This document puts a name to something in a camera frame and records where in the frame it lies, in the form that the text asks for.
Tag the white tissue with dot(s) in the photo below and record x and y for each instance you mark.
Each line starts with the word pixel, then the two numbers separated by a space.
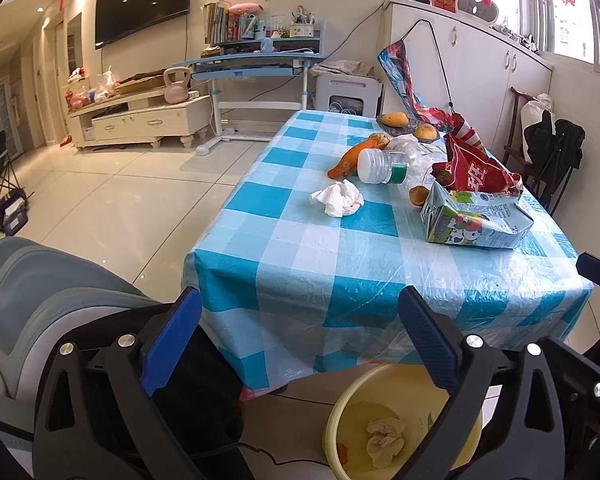
pixel 337 197

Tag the small orange peel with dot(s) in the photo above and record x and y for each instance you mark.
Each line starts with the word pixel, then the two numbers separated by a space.
pixel 419 196

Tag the clear plastic bag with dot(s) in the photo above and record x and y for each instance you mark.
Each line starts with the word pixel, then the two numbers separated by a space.
pixel 105 87

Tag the blue checked tablecloth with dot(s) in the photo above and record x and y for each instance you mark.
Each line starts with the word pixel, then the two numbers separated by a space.
pixel 305 260

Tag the white bag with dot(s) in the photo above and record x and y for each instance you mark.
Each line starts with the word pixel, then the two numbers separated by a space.
pixel 535 110

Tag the pink plush toy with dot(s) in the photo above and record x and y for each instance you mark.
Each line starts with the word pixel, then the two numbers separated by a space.
pixel 245 8

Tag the dark fruit bowl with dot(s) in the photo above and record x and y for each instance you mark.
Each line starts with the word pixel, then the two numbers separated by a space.
pixel 397 131

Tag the white television stand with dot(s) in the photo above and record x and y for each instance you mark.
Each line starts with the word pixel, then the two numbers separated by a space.
pixel 140 120

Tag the crumpled beige tissue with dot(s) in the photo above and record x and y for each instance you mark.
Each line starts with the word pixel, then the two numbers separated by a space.
pixel 385 442

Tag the dark wooden chair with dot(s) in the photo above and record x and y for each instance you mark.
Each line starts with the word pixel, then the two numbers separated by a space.
pixel 515 125

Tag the black wall television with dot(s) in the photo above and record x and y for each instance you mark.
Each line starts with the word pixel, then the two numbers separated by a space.
pixel 140 5

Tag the white pen holder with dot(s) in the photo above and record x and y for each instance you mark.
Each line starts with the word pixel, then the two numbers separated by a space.
pixel 302 27

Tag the flat cardboard box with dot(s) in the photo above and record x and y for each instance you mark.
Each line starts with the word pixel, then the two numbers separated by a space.
pixel 142 82

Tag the large orange peel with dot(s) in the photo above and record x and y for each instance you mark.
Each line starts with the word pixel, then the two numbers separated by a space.
pixel 352 157

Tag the clear bottle with green label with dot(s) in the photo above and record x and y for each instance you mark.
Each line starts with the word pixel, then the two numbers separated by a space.
pixel 372 165

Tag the black jacket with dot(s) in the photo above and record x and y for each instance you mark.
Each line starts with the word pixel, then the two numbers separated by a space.
pixel 555 142

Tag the blue study desk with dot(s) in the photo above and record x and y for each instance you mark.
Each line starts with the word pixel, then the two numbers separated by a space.
pixel 250 65

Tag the pink kettlebell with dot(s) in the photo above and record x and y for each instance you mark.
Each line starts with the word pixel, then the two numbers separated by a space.
pixel 177 92

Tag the black case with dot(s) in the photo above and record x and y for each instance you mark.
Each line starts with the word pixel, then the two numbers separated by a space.
pixel 12 212

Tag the yellow plastic bin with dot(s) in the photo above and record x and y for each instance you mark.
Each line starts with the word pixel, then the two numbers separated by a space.
pixel 350 410

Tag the beige cloth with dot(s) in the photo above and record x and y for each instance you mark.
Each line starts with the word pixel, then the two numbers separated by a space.
pixel 342 67

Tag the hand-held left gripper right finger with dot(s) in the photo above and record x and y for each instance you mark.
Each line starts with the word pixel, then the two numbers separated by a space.
pixel 430 345

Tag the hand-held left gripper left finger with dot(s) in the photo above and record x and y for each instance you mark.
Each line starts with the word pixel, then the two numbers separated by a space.
pixel 172 345

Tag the crushed milk carton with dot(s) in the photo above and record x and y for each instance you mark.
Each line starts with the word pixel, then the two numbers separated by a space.
pixel 480 225

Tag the row of books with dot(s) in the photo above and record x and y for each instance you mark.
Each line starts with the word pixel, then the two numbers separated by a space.
pixel 220 22

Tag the red snack bag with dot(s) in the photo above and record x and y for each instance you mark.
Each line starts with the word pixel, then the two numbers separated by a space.
pixel 475 170

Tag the white cabinet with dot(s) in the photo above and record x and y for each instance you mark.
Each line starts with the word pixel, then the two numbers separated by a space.
pixel 480 75

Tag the grey padded seat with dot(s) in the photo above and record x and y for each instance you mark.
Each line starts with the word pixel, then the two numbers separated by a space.
pixel 45 300

